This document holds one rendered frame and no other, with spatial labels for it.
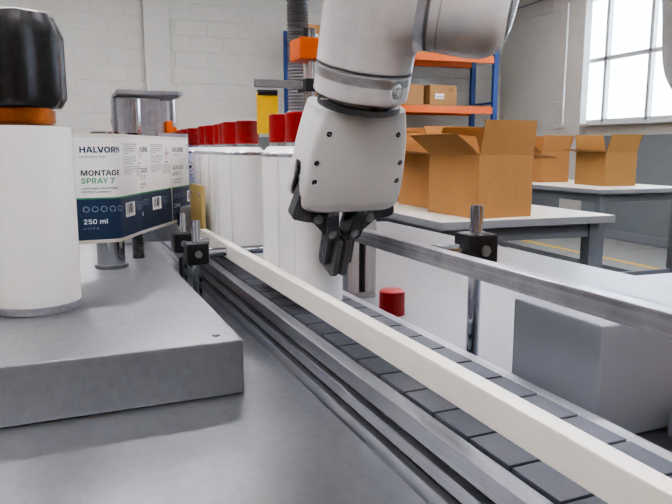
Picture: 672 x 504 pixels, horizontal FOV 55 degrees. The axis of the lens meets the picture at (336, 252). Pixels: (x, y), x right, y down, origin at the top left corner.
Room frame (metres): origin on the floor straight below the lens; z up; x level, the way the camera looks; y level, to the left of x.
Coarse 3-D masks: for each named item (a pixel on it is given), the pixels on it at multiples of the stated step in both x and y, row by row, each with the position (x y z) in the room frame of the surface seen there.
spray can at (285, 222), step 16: (288, 112) 0.72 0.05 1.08; (288, 128) 0.72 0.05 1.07; (288, 144) 0.72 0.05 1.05; (288, 160) 0.71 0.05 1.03; (288, 176) 0.71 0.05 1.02; (288, 192) 0.71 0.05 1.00; (288, 224) 0.71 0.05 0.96; (288, 240) 0.71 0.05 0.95; (288, 256) 0.71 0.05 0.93; (288, 272) 0.71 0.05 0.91
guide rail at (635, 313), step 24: (360, 240) 0.67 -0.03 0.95; (384, 240) 0.62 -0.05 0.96; (408, 240) 0.59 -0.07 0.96; (432, 264) 0.53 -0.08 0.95; (456, 264) 0.50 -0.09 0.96; (480, 264) 0.47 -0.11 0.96; (528, 288) 0.42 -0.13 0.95; (552, 288) 0.40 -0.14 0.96; (576, 288) 0.38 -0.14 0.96; (600, 312) 0.36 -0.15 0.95; (624, 312) 0.35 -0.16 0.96; (648, 312) 0.33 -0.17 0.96
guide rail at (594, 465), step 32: (224, 256) 0.90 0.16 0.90; (256, 256) 0.78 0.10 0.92; (288, 288) 0.64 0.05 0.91; (352, 320) 0.50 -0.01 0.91; (384, 352) 0.45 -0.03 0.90; (416, 352) 0.41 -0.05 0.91; (448, 384) 0.37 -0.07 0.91; (480, 384) 0.35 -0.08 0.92; (480, 416) 0.34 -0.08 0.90; (512, 416) 0.32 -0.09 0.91; (544, 416) 0.30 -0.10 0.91; (544, 448) 0.29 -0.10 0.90; (576, 448) 0.27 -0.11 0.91; (608, 448) 0.27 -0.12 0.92; (576, 480) 0.27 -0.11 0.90; (608, 480) 0.26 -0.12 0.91; (640, 480) 0.24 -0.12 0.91
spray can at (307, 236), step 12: (300, 228) 0.67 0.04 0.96; (312, 228) 0.66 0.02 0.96; (300, 240) 0.67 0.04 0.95; (312, 240) 0.66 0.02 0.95; (300, 252) 0.67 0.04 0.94; (312, 252) 0.66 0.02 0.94; (300, 264) 0.67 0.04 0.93; (312, 264) 0.66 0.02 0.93; (300, 276) 0.67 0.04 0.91; (312, 276) 0.66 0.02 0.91; (324, 276) 0.66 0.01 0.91; (336, 276) 0.67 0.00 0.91; (324, 288) 0.66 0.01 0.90; (336, 288) 0.67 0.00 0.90
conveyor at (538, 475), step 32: (256, 288) 0.76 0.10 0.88; (320, 320) 0.61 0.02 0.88; (384, 320) 0.61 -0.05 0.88; (352, 352) 0.51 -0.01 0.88; (448, 352) 0.51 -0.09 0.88; (416, 384) 0.44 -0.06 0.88; (512, 384) 0.44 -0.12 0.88; (448, 416) 0.38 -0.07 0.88; (576, 416) 0.39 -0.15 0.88; (480, 448) 0.34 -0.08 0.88; (512, 448) 0.34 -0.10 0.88; (640, 448) 0.34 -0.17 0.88; (544, 480) 0.31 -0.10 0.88
